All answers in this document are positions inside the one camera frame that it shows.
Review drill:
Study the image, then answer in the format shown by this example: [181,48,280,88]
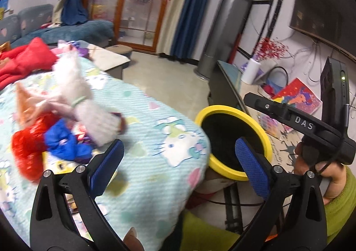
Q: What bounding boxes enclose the blue plastic bag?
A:
[44,118,92,164]

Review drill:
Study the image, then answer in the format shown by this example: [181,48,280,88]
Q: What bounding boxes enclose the purple gold snack wrapper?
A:
[71,123,96,164]

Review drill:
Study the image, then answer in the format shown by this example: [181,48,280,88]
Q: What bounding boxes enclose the red plastic bag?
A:
[12,112,60,182]

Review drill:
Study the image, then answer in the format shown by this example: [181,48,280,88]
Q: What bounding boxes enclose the white foam net bundle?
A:
[53,50,126,147]

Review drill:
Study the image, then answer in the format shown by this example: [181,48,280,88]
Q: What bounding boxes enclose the clear orange printed plastic bag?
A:
[15,82,74,129]

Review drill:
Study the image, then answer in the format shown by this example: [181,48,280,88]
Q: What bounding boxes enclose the yellow white snack wrapper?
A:
[42,152,75,175]

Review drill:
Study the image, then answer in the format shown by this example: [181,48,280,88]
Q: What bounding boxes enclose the green sleeve forearm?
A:
[325,167,355,244]

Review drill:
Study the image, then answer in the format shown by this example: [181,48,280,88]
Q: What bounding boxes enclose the yellow rimmed black trash bin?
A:
[195,105,273,181]

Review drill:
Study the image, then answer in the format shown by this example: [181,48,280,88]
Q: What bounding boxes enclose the person right hand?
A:
[294,142,347,205]

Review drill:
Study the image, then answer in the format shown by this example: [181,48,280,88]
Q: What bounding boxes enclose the person left hand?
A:
[123,227,144,251]

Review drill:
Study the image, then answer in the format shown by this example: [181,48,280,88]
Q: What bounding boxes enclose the bead organizer box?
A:
[257,114,284,140]

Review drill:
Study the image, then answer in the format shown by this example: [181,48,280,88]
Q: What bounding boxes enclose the white vase red berries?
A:
[241,37,288,85]

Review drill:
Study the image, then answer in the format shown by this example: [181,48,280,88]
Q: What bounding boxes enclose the tv cabinet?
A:
[208,61,301,172]

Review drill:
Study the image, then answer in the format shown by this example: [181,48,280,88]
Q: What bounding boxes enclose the hello kitty blue bedsheet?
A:
[1,58,210,250]

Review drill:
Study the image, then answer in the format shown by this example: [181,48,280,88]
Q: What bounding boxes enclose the silver tower air conditioner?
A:
[194,0,252,81]

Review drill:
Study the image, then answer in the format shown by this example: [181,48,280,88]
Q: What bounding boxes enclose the white top coffee table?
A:
[78,40,130,80]

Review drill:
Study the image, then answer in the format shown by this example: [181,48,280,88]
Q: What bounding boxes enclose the red blanket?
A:
[0,37,58,90]

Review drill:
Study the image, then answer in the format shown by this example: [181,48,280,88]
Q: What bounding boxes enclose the blue round stool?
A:
[106,44,133,59]

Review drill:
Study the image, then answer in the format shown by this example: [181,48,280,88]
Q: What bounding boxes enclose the blue grey sofa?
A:
[1,4,115,48]

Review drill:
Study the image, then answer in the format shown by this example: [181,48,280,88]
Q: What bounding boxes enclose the left blue curtain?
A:
[52,0,88,26]

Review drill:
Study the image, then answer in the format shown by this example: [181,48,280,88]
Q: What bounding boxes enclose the blue curtain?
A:
[156,0,208,60]
[52,0,88,26]

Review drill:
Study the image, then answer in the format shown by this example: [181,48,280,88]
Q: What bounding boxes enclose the right blue curtain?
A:
[156,0,208,60]

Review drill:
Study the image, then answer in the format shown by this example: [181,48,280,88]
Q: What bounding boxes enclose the wall mounted television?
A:
[290,0,355,61]

